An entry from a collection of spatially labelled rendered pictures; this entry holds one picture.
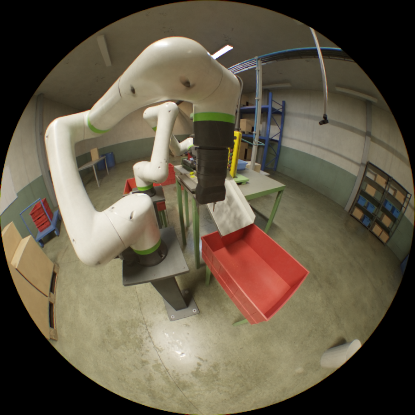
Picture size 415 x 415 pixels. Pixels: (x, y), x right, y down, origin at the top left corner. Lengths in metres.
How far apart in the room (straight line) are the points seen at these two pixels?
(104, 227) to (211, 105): 0.35
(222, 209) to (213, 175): 0.53
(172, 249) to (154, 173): 0.43
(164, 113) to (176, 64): 0.65
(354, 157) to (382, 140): 1.56
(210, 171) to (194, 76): 0.19
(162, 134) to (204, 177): 0.54
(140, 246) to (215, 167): 0.32
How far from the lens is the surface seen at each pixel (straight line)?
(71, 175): 0.42
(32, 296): 2.16
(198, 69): 0.18
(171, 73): 0.17
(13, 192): 4.70
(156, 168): 0.75
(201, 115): 0.27
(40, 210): 3.50
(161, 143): 0.77
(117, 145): 9.17
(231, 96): 0.28
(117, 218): 0.35
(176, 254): 0.52
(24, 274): 2.15
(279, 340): 1.54
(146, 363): 1.48
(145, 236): 0.40
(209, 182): 0.29
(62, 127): 0.52
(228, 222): 0.76
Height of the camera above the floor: 1.33
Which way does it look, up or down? 33 degrees down
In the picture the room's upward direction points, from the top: 2 degrees clockwise
